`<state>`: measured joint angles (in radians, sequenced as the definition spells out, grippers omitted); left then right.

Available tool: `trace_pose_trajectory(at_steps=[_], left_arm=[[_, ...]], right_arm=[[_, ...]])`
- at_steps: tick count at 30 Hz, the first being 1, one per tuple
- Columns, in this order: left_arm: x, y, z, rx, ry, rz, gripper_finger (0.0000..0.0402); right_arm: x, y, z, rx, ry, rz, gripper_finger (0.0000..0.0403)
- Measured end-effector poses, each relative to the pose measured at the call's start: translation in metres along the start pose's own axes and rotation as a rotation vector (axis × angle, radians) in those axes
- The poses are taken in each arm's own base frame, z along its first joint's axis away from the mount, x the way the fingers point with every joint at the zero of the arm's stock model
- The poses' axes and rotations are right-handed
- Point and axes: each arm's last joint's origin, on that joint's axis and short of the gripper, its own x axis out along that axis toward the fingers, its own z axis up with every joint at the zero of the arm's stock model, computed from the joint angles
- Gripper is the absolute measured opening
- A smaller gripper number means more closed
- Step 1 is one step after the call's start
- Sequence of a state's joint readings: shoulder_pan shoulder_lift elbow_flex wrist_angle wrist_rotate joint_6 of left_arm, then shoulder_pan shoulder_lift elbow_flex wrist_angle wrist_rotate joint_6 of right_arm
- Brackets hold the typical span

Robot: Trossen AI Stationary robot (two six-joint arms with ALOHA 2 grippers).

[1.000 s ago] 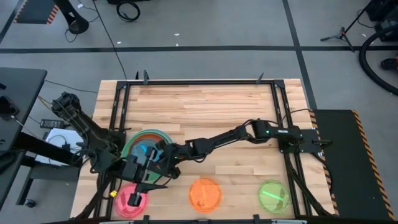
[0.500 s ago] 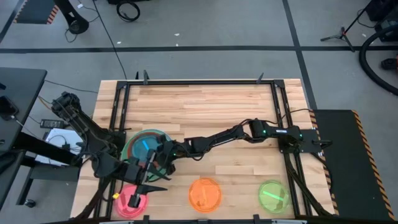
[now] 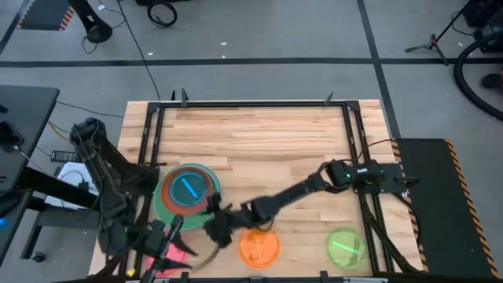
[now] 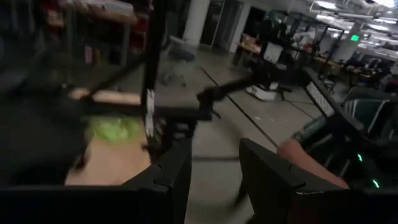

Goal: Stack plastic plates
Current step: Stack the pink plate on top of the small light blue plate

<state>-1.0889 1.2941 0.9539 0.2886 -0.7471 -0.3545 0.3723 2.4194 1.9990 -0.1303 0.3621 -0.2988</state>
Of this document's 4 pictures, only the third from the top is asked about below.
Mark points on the white paper sheet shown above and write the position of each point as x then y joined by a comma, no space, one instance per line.
70,175

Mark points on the small orange plastic plate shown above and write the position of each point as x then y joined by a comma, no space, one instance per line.
259,249

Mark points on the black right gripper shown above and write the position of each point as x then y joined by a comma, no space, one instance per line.
224,230

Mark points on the large hazard-striped black mat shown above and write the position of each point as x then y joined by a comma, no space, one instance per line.
432,204

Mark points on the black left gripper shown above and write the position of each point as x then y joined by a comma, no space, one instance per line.
157,239

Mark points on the black device on desk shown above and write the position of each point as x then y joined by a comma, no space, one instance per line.
9,135

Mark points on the orange-red plastic plate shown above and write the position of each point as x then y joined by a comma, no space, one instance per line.
168,201

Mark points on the small lime green plastic plate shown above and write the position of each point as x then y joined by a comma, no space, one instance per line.
346,248

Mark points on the black pedestal stand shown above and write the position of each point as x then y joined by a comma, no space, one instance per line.
92,23

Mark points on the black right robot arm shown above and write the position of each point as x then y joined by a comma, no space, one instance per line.
291,194

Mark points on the black equipment case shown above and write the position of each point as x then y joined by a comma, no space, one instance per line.
483,12

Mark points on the small hazard-striped black mat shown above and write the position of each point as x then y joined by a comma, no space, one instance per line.
43,13

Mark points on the black tripod stand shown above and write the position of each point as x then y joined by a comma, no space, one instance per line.
432,44

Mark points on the small teal plastic plate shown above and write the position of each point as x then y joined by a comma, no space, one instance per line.
178,194

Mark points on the black desk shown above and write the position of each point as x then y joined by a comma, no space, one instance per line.
27,114

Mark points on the black power adapter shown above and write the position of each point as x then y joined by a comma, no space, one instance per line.
64,156

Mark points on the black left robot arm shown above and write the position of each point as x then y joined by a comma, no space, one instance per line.
98,165

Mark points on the stacked green and orange bowls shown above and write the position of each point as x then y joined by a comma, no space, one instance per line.
164,215

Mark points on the pink plastic plate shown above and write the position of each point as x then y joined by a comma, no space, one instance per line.
175,256

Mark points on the black frame bracket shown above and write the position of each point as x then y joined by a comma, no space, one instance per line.
328,99
184,98

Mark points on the black aluminium table frame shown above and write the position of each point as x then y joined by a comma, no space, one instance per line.
255,104

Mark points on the black caster wheel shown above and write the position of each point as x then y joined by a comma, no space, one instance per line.
37,257

